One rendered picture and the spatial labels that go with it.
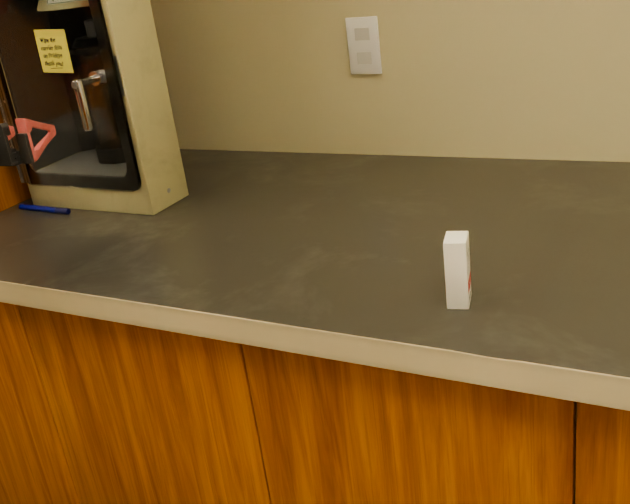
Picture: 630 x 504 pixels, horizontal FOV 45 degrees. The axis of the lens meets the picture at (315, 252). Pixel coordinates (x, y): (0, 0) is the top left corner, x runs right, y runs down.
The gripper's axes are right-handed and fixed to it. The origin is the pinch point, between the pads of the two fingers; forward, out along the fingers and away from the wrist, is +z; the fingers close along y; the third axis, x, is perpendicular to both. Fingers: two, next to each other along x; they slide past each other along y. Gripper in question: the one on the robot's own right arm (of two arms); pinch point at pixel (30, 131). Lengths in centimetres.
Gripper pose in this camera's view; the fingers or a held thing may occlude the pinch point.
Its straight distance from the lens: 134.2
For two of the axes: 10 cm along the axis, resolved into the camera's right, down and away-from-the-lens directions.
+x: 1.3, 9.3, 3.5
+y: -8.7, -0.6, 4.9
